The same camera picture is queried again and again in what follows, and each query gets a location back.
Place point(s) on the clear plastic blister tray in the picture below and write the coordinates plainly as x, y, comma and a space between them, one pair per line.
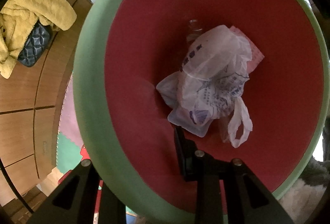
168, 89
196, 122

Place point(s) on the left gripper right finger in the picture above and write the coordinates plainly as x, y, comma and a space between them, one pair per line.
198, 166

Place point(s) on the green pink foam floor mat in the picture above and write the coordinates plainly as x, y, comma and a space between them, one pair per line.
69, 141

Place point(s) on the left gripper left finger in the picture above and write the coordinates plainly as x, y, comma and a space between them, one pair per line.
111, 210

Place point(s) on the red bin with green rim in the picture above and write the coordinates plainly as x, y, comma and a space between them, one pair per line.
126, 47

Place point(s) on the small clear plastic bottle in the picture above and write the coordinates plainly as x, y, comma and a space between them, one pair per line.
195, 30

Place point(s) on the yellow fleece jacket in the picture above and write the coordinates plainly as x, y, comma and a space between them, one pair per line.
18, 18

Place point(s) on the pink paper receipts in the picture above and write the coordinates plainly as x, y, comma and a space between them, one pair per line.
257, 56

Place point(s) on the white printed plastic bag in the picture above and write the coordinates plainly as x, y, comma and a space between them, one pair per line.
212, 78

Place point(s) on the black quilted handbag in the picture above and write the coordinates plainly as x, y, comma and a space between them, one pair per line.
35, 45

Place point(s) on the grey fuzzy pants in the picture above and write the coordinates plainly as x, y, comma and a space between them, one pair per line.
305, 194

